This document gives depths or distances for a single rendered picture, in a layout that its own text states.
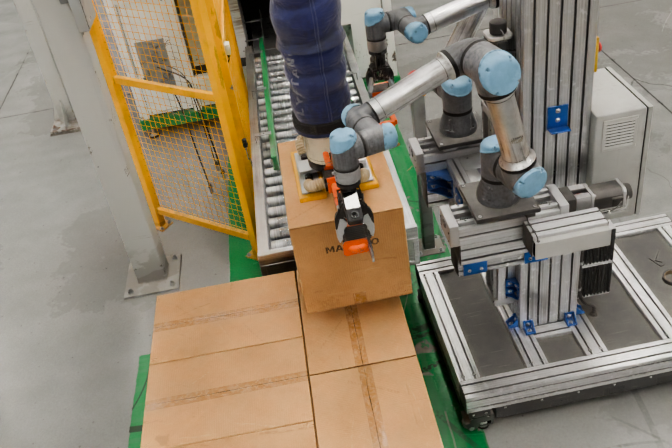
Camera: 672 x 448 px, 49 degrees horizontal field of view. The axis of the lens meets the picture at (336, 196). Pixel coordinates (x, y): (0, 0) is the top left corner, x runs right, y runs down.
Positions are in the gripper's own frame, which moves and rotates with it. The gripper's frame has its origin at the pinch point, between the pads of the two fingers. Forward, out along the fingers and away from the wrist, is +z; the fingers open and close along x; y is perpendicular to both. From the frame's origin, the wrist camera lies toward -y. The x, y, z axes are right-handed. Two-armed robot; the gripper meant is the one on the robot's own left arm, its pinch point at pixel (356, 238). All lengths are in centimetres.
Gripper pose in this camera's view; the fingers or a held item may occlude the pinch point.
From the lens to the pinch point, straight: 222.6
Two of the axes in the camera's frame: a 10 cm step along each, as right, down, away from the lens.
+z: 1.2, 8.2, 5.6
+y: -1.5, -5.5, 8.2
